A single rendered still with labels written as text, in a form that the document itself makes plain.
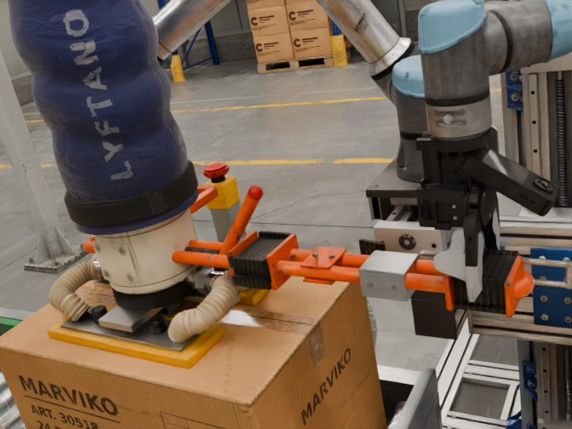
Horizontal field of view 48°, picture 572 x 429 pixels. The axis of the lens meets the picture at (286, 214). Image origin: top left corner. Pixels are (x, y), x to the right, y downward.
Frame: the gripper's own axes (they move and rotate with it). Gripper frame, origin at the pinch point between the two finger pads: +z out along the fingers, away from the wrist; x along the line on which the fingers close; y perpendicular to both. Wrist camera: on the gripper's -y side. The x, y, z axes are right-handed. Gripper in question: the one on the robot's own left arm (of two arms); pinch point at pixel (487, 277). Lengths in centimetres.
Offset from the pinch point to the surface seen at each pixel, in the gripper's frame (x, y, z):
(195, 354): 12.8, 43.2, 11.8
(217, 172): -48, 81, 5
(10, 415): 3, 126, 54
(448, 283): 4.7, 3.7, -1.4
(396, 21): -821, 342, 78
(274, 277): 4.4, 31.0, 1.0
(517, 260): -1.4, -3.6, -2.2
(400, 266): 1.6, 11.4, -1.3
